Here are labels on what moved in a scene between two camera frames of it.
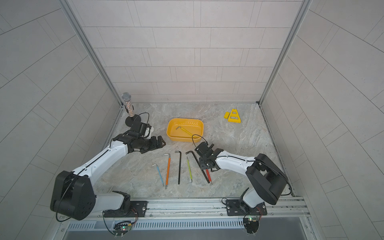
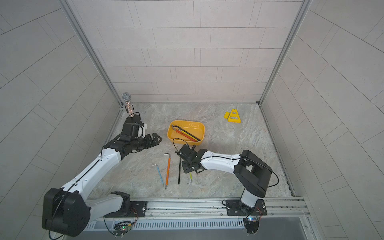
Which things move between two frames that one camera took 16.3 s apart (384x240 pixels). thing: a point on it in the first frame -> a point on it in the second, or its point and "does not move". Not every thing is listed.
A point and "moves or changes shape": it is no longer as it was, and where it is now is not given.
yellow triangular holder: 238,120 does not move
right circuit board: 251,224 does not move
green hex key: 190,170 does not move
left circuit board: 121,228 does not move
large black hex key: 188,152 moves or changes shape
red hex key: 208,176 -> 190,137
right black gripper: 201,162 -> 184,167
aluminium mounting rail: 286,209 does not move
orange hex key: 168,170 does not move
